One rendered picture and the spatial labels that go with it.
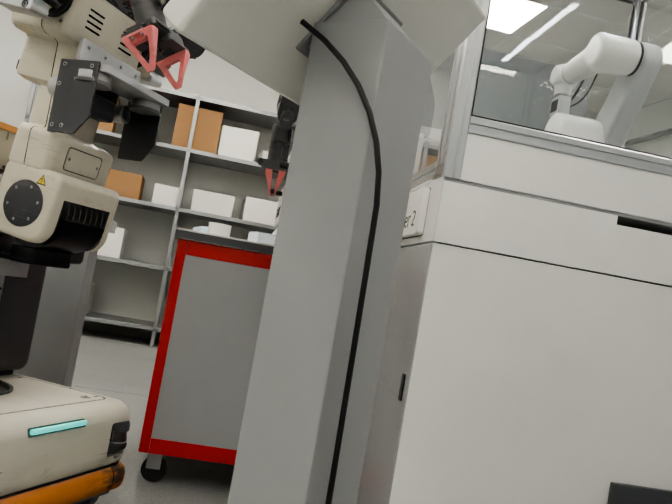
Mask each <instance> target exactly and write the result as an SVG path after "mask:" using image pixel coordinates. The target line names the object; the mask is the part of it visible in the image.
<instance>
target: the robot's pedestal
mask: <svg viewBox="0 0 672 504"><path fill-rule="evenodd" d="M116 225H117V223H116V222H114V221H112V224H111V227H110V230H109V233H113V234H115V230H116ZM97 252H98V250H97V251H94V252H85V253H84V258H83V262H82V263H81V264H70V267H69V268H68V269H61V268H54V267H47V268H46V273H45V274H46V276H45V278H44V283H43V288H42V293H41V298H40V303H39V308H38V313H37V318H36V323H35V328H34V333H33V338H32V343H31V350H30V353H29V358H28V362H27V364H26V365H25V366H24V367H23V368H21V369H18V370H13V373H16V374H20V375H24V376H28V377H32V378H36V379H40V380H44V381H48V382H52V383H55V384H59V385H63V386H67V387H71V385H72V380H73V375H74V370H75V365H76V360H77V355H78V350H79V345H80V339H81V334H82V329H83V324H84V319H85V314H86V309H87V304H88V298H89V293H90V288H91V283H92V278H93V273H94V268H95V263H96V258H97Z"/></svg>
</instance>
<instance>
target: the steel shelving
mask: <svg viewBox="0 0 672 504"><path fill-rule="evenodd" d="M142 85H144V84H142ZM36 86H37V84H35V83H33V82H32V84H31V89H30V94H29V99H28V104H27V109H26V114H25V119H24V122H25V123H29V119H30V116H31V110H32V105H33V100H34V96H35V91H36ZM144 86H146V87H147V88H149V89H151V90H152V91H154V92H156V93H158V94H159V95H161V96H163V97H164V98H166V99H168V100H169V106H168V107H172V108H177V109H178V107H179V103H181V104H186V105H190V106H195V109H194V114H193V120H192V125H191V130H190V135H189V141H188V146H187V148H185V147H180V146H175V145H171V144H166V143H161V142H157V143H156V147H155V148H154V149H153V150H152V151H151V152H150V153H151V154H156V155H161V156H166V157H170V158H175V159H180V160H185V162H184V167H183V172H182V177H181V183H180V188H179V193H178V199H177V204H176V207H173V206H168V205H163V204H158V203H152V202H147V201H142V200H137V199H132V198H126V197H121V196H119V202H118V204H120V205H125V206H130V207H135V208H141V209H146V210H151V211H157V212H162V213H167V214H172V215H174V220H173V225H172V230H171V235H170V241H169V246H168V251H167V257H166V262H165V266H160V265H154V264H149V263H143V262H137V261H131V260H126V259H118V258H113V257H107V256H101V255H97V258H96V259H101V260H107V261H112V262H118V263H124V264H130V265H135V266H141V267H147V268H153V269H158V270H164V272H163V278H162V283H161V288H160V293H159V299H158V304H157V309H156V315H155V320H154V322H153V321H147V320H140V319H134V318H128V317H121V316H115V315H109V314H103V313H96V312H89V313H87V314H86V315H85V319H84V320H87V321H94V322H100V323H107V324H113V325H119V326H126V327H132V328H138V329H145V330H151V331H152V336H151V341H150V346H152V347H154V342H155V341H156V338H157V333H158V332H161V328H162V323H159V322H160V317H161V311H162V306H163V301H164V296H165V290H166V285H167V280H168V274H169V271H170V272H172V270H173V268H171V267H170V264H171V259H172V253H173V248H174V243H175V238H176V237H175V233H176V229H177V227H178V222H179V216H183V217H188V218H193V219H199V220H204V221H209V222H214V223H220V224H225V225H230V226H235V227H241V228H246V229H251V230H257V231H262V232H268V226H269V225H267V224H262V223H256V222H251V221H246V220H241V219H236V218H230V217H225V216H220V215H215V214H210V213H204V212H199V211H194V210H189V209H184V208H181V206H182V201H183V195H184V190H185V185H186V179H187V174H188V169H189V164H190V162H195V163H200V164H204V165H209V166H214V167H219V168H224V169H229V170H234V171H238V172H243V173H248V174H253V175H258V176H263V177H266V176H265V168H261V165H260V166H259V165H258V164H259V163H257V162H252V161H247V160H242V159H237V158H233V157H228V156H223V155H218V154H214V153H209V152H204V151H199V150H194V149H191V146H192V141H193V136H194V131H195V125H196V120H197V115H198V109H199V108H203V109H208V110H212V111H217V112H221V113H224V114H223V119H227V120H232V121H236V122H241V123H245V124H250V125H254V126H259V127H263V128H268V129H272V127H273V124H277V122H278V117H277V114H276V113H272V112H267V111H263V110H259V109H254V108H250V107H245V106H241V105H236V104H232V103H227V102H223V101H218V100H214V99H210V98H205V97H201V94H199V93H197V96H196V95H192V94H187V93H183V92H178V91H174V90H170V89H165V88H161V87H160V88H156V87H152V86H148V85H144ZM121 136H122V134H118V133H113V132H109V131H104V130H99V129H97V131H96V134H95V138H94V141H93V142H97V143H102V144H107V145H112V146H117V147H120V141H121ZM182 194H183V195H182ZM181 199H182V200H181ZM180 204H181V205H180Z"/></svg>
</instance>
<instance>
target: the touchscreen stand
mask: <svg viewBox="0 0 672 504"><path fill-rule="evenodd" d="M314 28H315V29H316V30H317V31H319V32H320V33H321V34H322V35H323V36H325V37H326V38H327V39H328V40H329V41H330V43H331V44H332V45H333V46H334V47H335V48H336V49H337V50H338V52H339V53H340V54H341V55H342V56H343V57H344V58H345V59H346V61H347V62H348V64H349V66H350V67H351V69H352V70H353V72H354V74H355V75H356V77H357V78H358V80H359V81H360V83H361V85H362V87H363V90H364V92H365V94H366V97H367V99H368V102H369V104H370V106H371V109H372V111H373V115H374V120H375V124H376V128H377V133H378V137H379V142H380V155H381V168H382V178H381V194H380V207H379V214H378V220H377V227H376V233H375V240H374V246H373V252H372V258H371V264H370V271H369V277H368V283H367V289H366V296H365V302H364V308H363V314H362V320H361V326H360V333H359V339H358V345H357V351H356V357H355V363H354V370H353V376H352V382H351V388H350V394H349V400H348V406H347V413H346V419H345V425H344V431H343V437H342V443H341V449H340V455H339V462H338V468H337V474H336V480H335V486H334V492H333V498H332V504H357V498H358V492H359V486H360V481H361V475H362V469H363V463H364V457H365V451H366V445H367V440H368V434H369V428H370V422H371V416H372V410H373V404H374V399H375V393H376V387H377V381H378V375H379V369H380V364H381V358H382V352H383V346H384V340H385V334H386V328H387V323H388V317H389V311H390V305H391V299H392V293H393V287H394V282H395V276H396V270H397V264H398V258H399V252H400V247H401V241H402V235H403V229H404V223H405V217H406V211H407V206H408V200H409V194H410V188H411V182H412V176H413V170H414V165H415V159H416V153H417V147H418V141H419V135H420V130H421V124H422V118H423V112H424V106H425V100H426V94H427V89H428V83H429V77H430V71H431V65H432V64H431V61H430V60H429V59H428V58H427V57H426V56H425V55H424V54H423V53H422V52H421V51H420V50H419V49H418V47H417V46H416V45H415V44H414V43H413V42H412V41H411V40H410V39H409V38H408V37H407V36H406V35H405V34H404V33H403V32H402V31H401V30H400V29H399V28H398V27H397V26H396V25H395V24H394V23H393V22H392V21H391V20H389V19H375V20H351V21H326V22H316V23H315V24H314ZM375 175H376V170H375V157H374V144H373V138H372V134H371V130H370V125H369V121H368V117H367V113H366V110H365V108H364V106H363V103H362V101H361V98H360V96H359V94H358V91H357V89H356V86H355V85H354V83H353V82H352V80H351V79H350V77H349V75H348V74H347V72H346V71H345V69H344V67H343V66H342V64H341V63H340V62H339V60H338V59H337V58H336V57H335V56H334V55H333V54H332V52H331V51H330V50H329V49H328V48H327V47H326V46H325V45H324V43H323V42H322V41H320V40H319V39H318V38H317V37H316V36H314V35H313V34H312V40H311V45H310V51H309V56H308V62H307V67H306V73H305V78H304V84H303V90H302V95H301V101H300V106H299V112H298V117H297V123H296V128H295V134H294V139H293V145H292V150H291V156H290V161H289V167H288V172H287V178H286V183H285V189H284V194H283V200H282V205H281V211H280V216H279V222H278V227H277V233H276V239H275V244H274V250H273V255H272V261H271V266H270V272H269V277H268V283H267V288H266V294H265V299H264V305H263V310H262V316H261V321H260V327H259V332H258V338H257V343H256V349H255V354H254V360H253V365H252V371H251V376H250V382H249V388H248V393H247V399H246V404H245V410H244V415H243V421H242V426H241V432H240V437H239V443H238V448H237V454H236V459H235V465H234V470H233V476H232V481H231V487H230V492H229V498H228V503H227V504H325V503H326V497H327V491H328V485H329V478H330V472H331V466H332V460H333V454H334V448H335V442H336V436H337V430H338V423H339V417H340V411H341V405H342V399H343V393H344V387H345V380H346V374H347V368H348V362H349V356H350V350H351V344H352V337H353V331H354V325H355V319H356V313H357V306H358V300H359V294H360V288H361V282H362V275H363V269H364V263H365V257H366V250H367V244H368V238H369V231H370V225H371V219H372V212H373V206H374V191H375Z"/></svg>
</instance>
